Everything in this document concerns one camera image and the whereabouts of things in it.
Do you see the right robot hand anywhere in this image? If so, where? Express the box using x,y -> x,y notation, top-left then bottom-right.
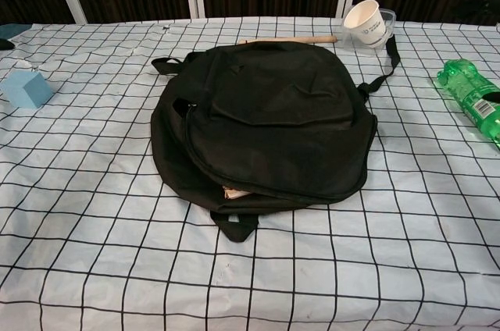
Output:
479,0 -> 500,104

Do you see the black backpack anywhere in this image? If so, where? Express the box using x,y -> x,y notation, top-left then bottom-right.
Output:
150,36 -> 400,244

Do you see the brown kraft spiral notebook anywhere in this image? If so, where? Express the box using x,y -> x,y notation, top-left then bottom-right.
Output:
221,185 -> 252,201

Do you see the green plastic bottle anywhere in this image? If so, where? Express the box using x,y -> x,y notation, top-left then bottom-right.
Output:
435,59 -> 500,155

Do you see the clear plastic container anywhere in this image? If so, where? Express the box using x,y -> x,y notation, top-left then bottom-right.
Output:
341,6 -> 398,49

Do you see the white paper cup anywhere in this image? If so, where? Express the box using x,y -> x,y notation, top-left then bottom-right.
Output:
343,0 -> 388,49

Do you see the wooden stick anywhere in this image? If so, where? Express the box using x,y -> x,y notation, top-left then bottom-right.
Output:
237,35 -> 338,46

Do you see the white black-grid tablecloth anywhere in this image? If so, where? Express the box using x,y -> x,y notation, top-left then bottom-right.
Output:
0,16 -> 500,331

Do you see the light blue foam cube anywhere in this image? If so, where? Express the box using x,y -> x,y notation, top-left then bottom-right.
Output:
0,69 -> 54,109

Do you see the dark teal fabric item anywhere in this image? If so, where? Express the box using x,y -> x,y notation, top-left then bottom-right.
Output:
0,23 -> 33,51

